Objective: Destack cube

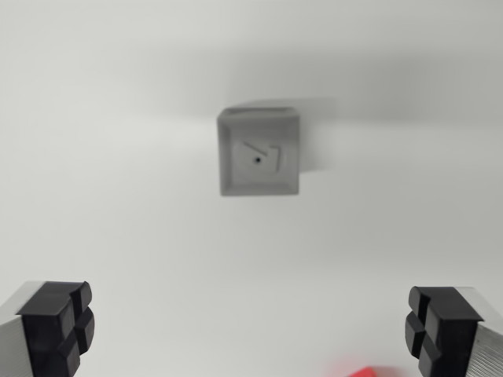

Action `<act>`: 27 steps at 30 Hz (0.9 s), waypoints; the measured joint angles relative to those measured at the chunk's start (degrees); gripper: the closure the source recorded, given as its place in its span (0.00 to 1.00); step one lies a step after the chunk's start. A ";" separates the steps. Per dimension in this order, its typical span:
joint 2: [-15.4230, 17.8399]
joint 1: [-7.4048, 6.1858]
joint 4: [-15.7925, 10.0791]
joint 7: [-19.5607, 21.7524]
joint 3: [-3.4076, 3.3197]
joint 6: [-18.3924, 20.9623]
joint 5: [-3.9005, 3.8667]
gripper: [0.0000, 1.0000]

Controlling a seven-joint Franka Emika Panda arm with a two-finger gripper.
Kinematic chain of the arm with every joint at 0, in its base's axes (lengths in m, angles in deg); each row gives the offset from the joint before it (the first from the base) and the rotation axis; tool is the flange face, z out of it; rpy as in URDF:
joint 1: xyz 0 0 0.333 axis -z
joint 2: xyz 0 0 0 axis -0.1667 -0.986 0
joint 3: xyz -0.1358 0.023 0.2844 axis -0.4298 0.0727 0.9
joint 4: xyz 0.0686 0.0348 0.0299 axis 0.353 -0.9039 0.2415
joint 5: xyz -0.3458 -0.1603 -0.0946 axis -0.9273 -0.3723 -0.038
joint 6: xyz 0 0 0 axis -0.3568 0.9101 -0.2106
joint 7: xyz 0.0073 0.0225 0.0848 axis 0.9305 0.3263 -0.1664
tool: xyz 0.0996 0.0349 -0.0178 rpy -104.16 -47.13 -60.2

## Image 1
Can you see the red toy cube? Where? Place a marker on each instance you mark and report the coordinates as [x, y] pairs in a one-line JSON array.
[[367, 373]]

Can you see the grey embossed toy cube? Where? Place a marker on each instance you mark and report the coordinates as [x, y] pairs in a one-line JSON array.
[[255, 173]]

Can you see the black-padded silver gripper right finger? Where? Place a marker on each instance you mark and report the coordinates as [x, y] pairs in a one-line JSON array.
[[452, 330]]

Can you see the black-padded silver gripper left finger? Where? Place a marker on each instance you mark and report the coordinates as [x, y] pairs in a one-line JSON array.
[[43, 326]]

